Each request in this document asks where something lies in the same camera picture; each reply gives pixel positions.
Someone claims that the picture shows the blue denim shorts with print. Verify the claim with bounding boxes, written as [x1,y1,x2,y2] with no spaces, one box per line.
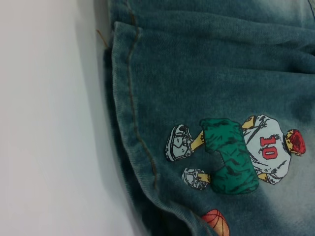
[95,0,315,236]

